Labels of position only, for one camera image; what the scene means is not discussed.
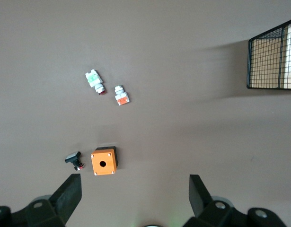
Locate orange button enclosure box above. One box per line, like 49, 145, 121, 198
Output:
90, 146, 119, 176

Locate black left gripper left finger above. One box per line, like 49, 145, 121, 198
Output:
0, 174, 82, 227

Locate black push button white cap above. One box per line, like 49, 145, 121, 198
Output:
64, 151, 86, 171

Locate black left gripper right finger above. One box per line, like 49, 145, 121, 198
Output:
183, 174, 287, 227

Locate black wire mesh basket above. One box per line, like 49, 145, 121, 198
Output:
246, 17, 291, 90

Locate brown table cover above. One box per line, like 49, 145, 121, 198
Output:
0, 0, 291, 227

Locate switch with orange contact block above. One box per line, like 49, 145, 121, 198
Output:
114, 85, 131, 106

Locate red button green contact block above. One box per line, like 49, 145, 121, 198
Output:
85, 69, 107, 96

